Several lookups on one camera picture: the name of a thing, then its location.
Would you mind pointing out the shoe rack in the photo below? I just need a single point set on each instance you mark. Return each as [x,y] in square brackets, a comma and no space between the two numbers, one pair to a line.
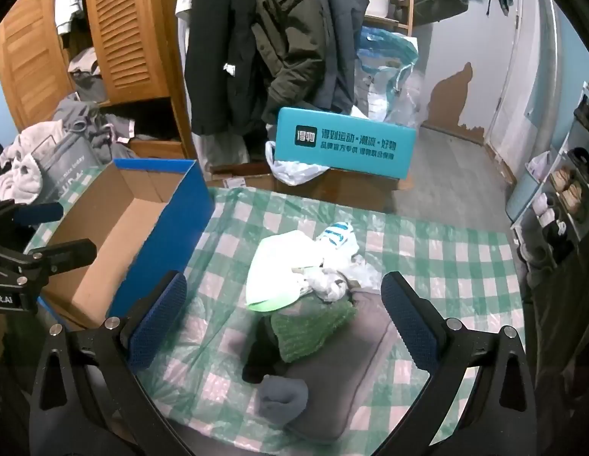
[574,142]

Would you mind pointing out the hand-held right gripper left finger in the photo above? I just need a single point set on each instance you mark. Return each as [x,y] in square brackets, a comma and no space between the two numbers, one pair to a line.
[159,323]

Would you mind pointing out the grey coat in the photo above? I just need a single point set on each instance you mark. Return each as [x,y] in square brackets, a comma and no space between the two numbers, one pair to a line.
[344,33]

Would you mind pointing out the blue cardboard box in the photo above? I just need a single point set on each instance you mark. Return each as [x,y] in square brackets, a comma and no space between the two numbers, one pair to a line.
[99,228]

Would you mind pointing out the white and green cloth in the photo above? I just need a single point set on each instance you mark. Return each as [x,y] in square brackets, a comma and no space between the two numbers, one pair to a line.
[280,270]

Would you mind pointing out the clear plastic bag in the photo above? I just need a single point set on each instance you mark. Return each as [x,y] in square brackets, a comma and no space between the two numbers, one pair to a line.
[408,99]

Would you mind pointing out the black cloth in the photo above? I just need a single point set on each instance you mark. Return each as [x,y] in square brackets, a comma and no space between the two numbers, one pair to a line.
[261,356]

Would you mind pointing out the wooden panelled wardrobe door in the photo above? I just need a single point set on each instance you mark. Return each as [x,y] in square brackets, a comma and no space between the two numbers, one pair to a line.
[28,57]

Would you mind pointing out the grey-blue sock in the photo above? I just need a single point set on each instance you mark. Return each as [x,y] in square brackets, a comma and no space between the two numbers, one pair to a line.
[280,396]

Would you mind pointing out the wooden wardrobe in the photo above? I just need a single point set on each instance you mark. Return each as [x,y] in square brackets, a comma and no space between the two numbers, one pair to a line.
[171,104]

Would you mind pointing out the grey folded clothes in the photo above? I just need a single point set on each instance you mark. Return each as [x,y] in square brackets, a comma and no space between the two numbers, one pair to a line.
[88,76]

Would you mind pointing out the light grey hanging cloth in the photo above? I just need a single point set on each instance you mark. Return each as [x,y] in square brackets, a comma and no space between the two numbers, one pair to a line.
[223,149]

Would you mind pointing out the group of assorted shoes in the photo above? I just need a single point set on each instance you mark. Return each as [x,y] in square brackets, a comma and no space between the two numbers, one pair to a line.
[567,190]

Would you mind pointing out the grey printed tote bag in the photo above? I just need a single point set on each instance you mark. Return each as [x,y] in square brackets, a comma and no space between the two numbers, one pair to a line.
[66,166]

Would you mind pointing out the teal printed box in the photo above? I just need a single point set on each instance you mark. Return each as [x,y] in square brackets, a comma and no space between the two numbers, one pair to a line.
[342,142]

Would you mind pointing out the dark navy jacket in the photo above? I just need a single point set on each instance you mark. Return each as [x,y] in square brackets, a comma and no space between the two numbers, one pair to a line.
[218,57]

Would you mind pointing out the white crumpled sock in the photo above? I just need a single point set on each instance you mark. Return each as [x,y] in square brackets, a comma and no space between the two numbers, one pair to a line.
[330,285]

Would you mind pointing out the olive green jacket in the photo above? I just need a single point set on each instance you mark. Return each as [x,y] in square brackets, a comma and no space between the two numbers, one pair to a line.
[294,33]

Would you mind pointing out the green checked tablecloth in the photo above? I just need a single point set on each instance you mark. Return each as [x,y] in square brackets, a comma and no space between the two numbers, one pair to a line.
[417,247]

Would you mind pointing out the blue plastic bag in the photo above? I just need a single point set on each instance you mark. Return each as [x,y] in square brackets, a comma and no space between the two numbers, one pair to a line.
[384,66]

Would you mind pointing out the brown cardboard box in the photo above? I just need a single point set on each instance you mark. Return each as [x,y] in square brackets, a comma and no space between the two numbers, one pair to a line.
[351,192]

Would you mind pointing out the grey sock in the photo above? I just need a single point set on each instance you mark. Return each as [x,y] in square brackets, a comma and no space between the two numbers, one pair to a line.
[351,380]

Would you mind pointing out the white blue striped sock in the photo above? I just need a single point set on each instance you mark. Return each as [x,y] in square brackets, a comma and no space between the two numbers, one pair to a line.
[337,240]

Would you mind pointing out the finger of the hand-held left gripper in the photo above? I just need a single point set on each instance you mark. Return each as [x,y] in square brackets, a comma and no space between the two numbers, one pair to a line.
[38,212]
[66,251]

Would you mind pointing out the white plastic bag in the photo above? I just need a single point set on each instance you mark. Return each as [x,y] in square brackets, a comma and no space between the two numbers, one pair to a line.
[294,171]

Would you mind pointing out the grey hoodie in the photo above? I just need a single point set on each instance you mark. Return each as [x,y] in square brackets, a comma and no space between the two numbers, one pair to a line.
[85,118]

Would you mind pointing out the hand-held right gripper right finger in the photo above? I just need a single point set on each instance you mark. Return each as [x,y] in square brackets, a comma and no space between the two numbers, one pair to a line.
[410,323]

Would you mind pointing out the white door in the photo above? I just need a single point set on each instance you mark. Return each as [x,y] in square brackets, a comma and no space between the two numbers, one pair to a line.
[522,95]

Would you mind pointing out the wooden louvered wardrobe door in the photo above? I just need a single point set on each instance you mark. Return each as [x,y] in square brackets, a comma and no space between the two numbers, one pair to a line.
[123,33]

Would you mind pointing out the white towel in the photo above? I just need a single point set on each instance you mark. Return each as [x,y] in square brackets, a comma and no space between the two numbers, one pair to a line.
[23,161]

